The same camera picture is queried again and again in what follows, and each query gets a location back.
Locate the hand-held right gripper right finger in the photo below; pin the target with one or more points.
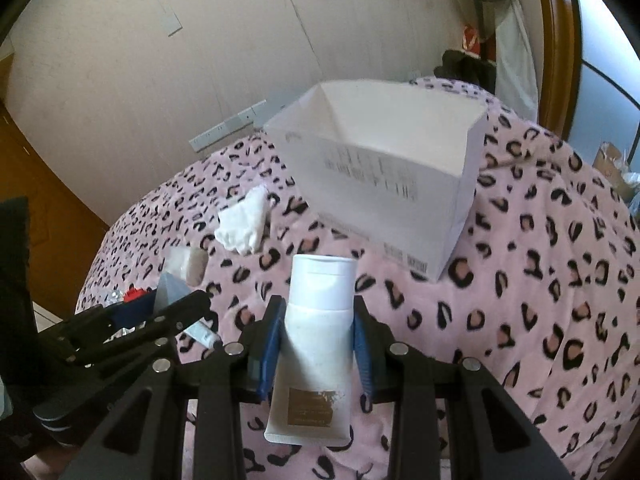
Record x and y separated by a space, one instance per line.
361 355

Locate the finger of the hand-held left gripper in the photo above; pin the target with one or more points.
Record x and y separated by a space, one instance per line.
185 305
132 310

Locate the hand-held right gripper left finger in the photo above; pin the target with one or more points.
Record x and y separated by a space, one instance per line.
270 355

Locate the small red box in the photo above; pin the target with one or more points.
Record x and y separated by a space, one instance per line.
134 294

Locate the grey triangular sponge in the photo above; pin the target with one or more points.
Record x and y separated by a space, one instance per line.
170 292

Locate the silver foil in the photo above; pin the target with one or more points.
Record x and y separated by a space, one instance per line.
112 297

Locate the white tube with blue print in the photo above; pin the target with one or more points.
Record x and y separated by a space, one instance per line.
202 332

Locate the white tube with gold label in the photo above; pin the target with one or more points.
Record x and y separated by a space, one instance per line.
315 320

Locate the white paper bag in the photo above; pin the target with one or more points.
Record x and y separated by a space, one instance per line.
370 200

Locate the white tissue pack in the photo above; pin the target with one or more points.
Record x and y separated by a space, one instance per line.
187 265

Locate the crumpled white cloth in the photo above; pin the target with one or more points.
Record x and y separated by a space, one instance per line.
242 225

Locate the brown wooden door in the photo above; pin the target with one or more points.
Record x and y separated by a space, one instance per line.
50 210

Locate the black cloth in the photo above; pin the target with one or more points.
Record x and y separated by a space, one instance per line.
465 67

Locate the brown cardboard box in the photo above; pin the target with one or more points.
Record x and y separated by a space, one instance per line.
607 157

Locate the white hanging cloth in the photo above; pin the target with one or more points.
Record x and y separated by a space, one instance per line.
515 70

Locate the red packet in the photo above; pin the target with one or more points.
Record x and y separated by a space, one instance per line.
471 40

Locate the frosted glass door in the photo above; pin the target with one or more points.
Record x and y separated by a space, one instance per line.
605 60

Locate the white wall socket strip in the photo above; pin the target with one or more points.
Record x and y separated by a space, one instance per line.
225 127

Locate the white wall switch plate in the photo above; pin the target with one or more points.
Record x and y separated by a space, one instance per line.
170 22

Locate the brown wooden door frame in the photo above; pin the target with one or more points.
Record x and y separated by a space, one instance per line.
555 35

